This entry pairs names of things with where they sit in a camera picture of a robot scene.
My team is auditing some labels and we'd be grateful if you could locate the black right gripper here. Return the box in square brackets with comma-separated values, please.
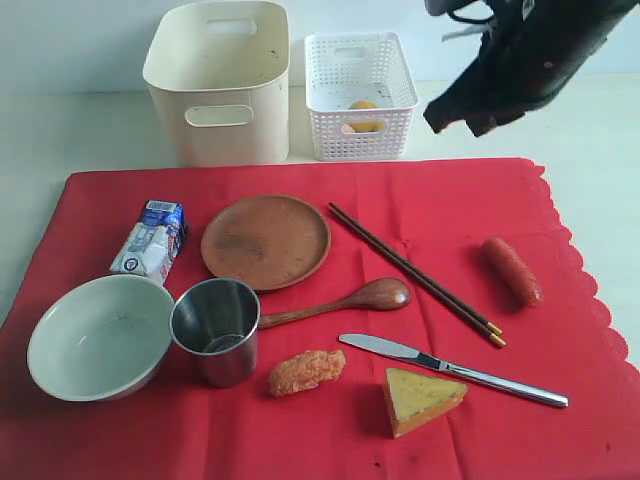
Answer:
[423, 1, 638, 138]

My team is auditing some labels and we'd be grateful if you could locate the yellow lemon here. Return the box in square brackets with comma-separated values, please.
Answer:
[348, 100, 384, 133]

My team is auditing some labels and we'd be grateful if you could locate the red sausage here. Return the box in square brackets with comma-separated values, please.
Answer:
[482, 237, 543, 307]

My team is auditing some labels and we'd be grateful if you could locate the yellow cheese wedge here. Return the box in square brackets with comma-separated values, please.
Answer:
[383, 368, 468, 438]

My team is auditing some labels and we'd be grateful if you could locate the orange fried chicken piece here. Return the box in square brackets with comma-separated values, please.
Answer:
[269, 350, 346, 397]

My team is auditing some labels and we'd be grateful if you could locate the white perforated plastic basket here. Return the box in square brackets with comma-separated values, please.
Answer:
[304, 32, 419, 162]

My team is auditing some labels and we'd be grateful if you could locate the brown wooden spoon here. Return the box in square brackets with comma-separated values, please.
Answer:
[258, 278, 411, 329]

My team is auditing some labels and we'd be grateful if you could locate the red tablecloth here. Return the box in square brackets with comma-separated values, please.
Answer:
[1, 159, 639, 479]

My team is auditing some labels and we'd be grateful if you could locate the brown wooden plate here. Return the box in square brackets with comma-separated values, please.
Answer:
[200, 195, 331, 292]

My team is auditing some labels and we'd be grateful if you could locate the silver table knife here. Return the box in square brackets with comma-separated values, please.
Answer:
[338, 333, 569, 408]

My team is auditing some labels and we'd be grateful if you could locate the cream plastic bin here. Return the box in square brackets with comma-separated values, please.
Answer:
[143, 1, 290, 167]

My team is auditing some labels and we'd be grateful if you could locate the stainless steel cup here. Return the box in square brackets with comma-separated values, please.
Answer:
[169, 278, 261, 388]

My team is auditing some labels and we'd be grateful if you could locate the blue white milk carton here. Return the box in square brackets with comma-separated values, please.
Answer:
[110, 200, 188, 285]

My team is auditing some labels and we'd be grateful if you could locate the pale green ceramic bowl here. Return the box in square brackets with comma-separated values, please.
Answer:
[27, 274, 174, 402]

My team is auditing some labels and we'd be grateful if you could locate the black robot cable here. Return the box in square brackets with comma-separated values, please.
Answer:
[424, 0, 501, 44]

